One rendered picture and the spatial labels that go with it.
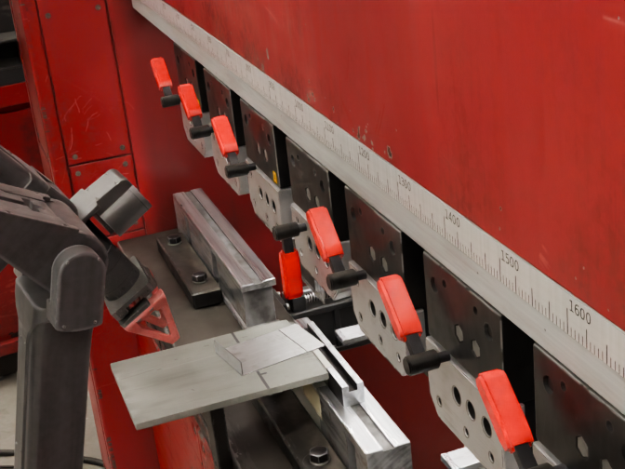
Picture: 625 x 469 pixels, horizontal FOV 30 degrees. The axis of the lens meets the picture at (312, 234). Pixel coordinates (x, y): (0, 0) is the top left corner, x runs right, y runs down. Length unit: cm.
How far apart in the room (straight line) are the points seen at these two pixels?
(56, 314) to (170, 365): 71
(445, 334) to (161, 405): 59
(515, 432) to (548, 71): 27
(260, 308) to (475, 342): 99
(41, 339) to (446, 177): 36
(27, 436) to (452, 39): 49
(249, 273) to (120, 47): 59
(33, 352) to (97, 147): 139
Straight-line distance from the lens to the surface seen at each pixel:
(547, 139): 81
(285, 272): 140
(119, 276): 151
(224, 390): 156
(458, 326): 102
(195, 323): 203
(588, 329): 82
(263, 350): 163
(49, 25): 230
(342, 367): 158
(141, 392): 159
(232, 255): 203
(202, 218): 221
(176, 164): 240
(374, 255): 119
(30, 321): 98
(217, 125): 160
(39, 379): 101
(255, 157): 158
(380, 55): 106
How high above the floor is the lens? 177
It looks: 23 degrees down
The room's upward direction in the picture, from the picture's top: 6 degrees counter-clockwise
